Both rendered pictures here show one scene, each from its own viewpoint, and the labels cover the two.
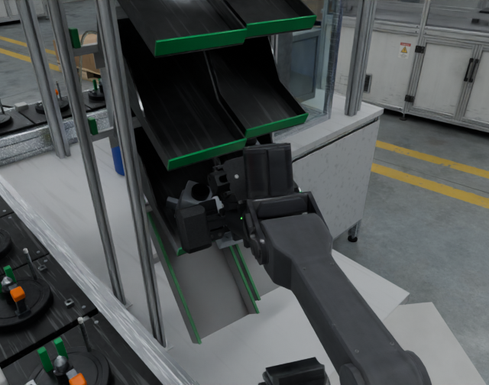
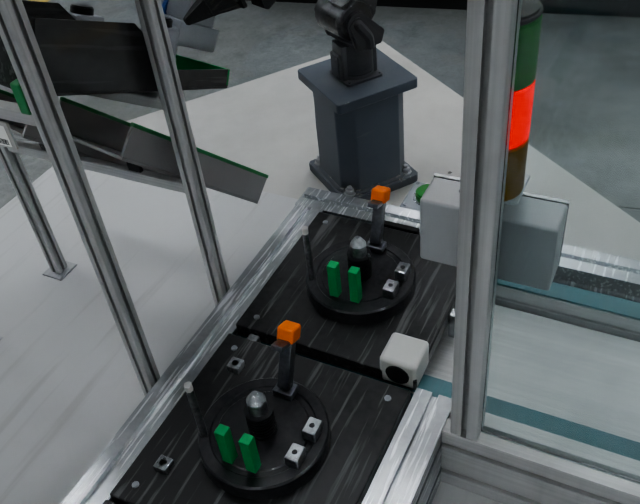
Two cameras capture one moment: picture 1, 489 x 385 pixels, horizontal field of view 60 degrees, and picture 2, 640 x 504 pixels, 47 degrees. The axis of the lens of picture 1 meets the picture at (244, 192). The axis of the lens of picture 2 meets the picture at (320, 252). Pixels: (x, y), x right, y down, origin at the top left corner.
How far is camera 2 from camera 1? 1.17 m
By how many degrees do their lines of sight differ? 80
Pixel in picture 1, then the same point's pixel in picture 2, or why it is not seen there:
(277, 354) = not seen: hidden behind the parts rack
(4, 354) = (356, 382)
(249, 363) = (223, 236)
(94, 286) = (179, 375)
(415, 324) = not seen: hidden behind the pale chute
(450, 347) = (151, 119)
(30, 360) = (349, 347)
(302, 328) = (155, 211)
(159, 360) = (281, 245)
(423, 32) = not seen: outside the picture
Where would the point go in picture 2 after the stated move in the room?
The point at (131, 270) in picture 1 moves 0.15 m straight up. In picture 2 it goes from (70, 446) to (28, 371)
